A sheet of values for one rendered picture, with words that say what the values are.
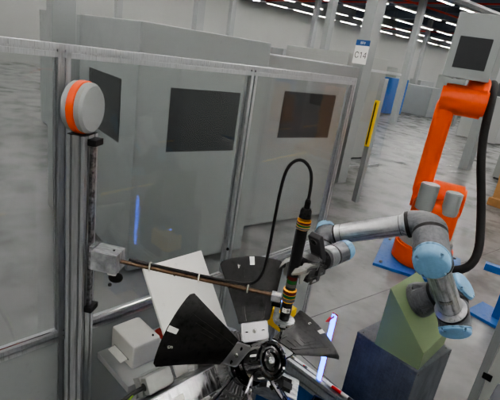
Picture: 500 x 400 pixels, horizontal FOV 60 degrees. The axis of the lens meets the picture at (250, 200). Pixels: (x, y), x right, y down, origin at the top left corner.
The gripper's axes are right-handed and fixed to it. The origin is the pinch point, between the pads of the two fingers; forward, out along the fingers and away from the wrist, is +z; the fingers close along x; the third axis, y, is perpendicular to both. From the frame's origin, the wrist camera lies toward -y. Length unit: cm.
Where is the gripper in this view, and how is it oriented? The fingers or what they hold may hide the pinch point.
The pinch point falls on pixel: (288, 267)
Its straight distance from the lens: 134.8
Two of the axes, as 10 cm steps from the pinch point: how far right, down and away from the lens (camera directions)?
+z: -6.9, 1.4, -7.1
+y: -1.5, 9.3, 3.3
